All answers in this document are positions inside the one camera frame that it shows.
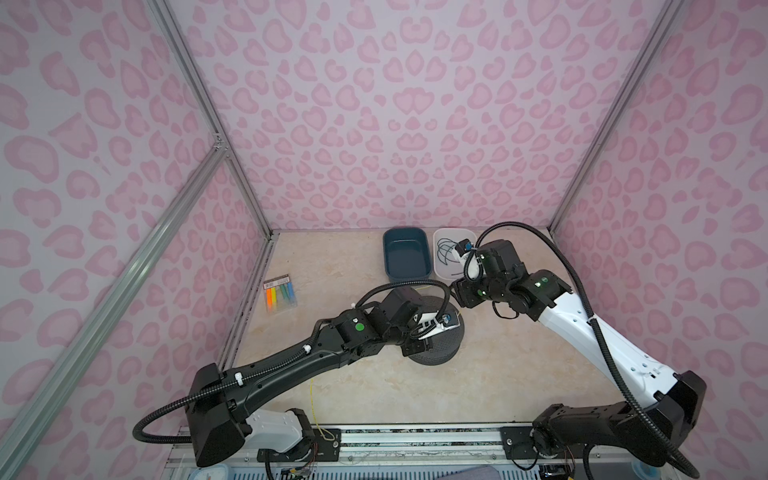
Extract left aluminium frame strut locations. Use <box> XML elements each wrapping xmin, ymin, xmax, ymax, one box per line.
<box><xmin>146</xmin><ymin>0</ymin><xmax>273</xmax><ymax>240</ymax></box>

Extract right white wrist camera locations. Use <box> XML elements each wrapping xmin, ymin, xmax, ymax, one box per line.
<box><xmin>454</xmin><ymin>239</ymin><xmax>482</xmax><ymax>281</ymax></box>

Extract right aluminium frame strut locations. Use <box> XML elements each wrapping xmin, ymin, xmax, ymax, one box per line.
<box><xmin>548</xmin><ymin>0</ymin><xmax>689</xmax><ymax>238</ymax></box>

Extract dark teal plastic tray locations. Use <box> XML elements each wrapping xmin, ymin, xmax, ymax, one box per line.
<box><xmin>383</xmin><ymin>227</ymin><xmax>432</xmax><ymax>282</ymax></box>

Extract diagonal aluminium frame strut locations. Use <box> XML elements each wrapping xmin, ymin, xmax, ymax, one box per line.
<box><xmin>0</xmin><ymin>142</ymin><xmax>228</xmax><ymax>469</ymax></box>

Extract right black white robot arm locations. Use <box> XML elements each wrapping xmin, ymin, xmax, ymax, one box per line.
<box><xmin>451</xmin><ymin>221</ymin><xmax>707</xmax><ymax>479</ymax></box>

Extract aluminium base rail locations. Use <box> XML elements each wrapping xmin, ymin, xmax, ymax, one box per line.
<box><xmin>161</xmin><ymin>423</ymin><xmax>681</xmax><ymax>479</ymax></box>

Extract white plastic tray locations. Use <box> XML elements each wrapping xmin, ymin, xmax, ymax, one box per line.
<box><xmin>432</xmin><ymin>228</ymin><xmax>477</xmax><ymax>283</ymax></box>

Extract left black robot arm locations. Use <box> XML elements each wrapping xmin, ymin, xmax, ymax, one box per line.
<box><xmin>132</xmin><ymin>281</ymin><xmax>434</xmax><ymax>467</ymax></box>

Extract black perforated cable spool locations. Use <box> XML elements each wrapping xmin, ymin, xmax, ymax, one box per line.
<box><xmin>401</xmin><ymin>296</ymin><xmax>465</xmax><ymax>366</ymax></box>

